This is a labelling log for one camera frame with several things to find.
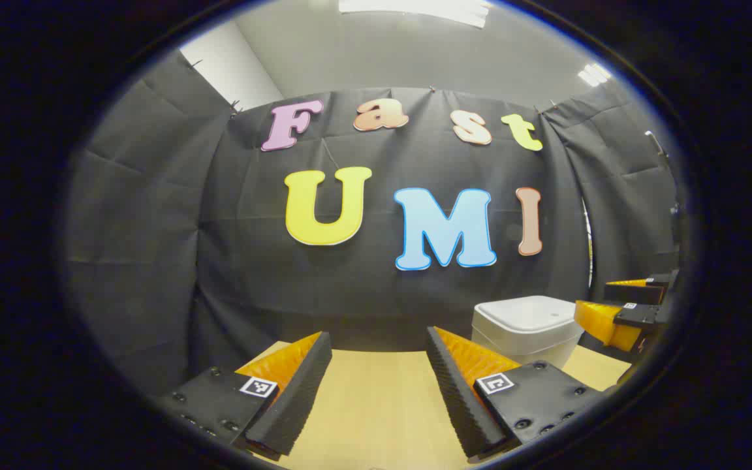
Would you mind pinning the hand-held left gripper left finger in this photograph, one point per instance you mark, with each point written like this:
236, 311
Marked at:
297, 391

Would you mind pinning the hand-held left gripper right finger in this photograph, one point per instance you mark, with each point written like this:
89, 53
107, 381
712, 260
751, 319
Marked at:
457, 398

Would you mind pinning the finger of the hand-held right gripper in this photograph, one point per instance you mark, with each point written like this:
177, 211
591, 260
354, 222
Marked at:
604, 323
637, 292

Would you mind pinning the grey desktop garbage bin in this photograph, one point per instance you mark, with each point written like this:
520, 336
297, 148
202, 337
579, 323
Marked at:
526, 320

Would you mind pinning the wooden desktop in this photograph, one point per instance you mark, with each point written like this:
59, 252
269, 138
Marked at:
376, 405

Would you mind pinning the black backdrop cloth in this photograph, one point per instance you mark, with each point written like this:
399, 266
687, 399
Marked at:
154, 228

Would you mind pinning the small ceiling light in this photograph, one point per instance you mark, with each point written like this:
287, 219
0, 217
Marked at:
595, 74

